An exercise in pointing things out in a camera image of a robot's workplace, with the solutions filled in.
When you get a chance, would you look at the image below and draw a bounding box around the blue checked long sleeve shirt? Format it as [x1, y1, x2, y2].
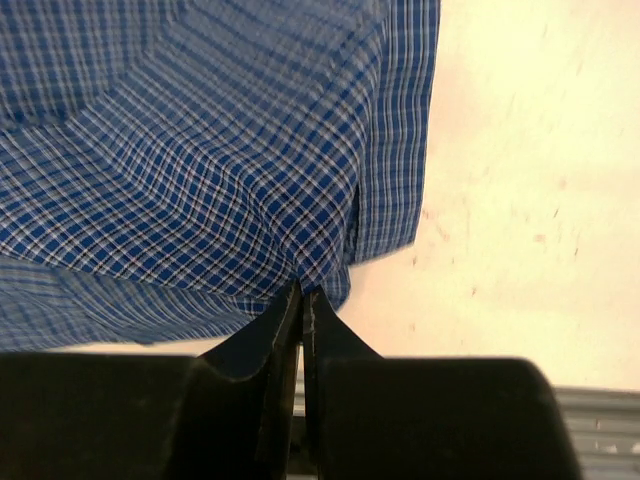
[1, 1, 440, 351]

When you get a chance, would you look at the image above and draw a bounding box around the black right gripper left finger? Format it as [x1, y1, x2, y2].
[202, 282, 302, 479]

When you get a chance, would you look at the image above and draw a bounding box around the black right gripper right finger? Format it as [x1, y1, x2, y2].
[302, 289, 382, 479]

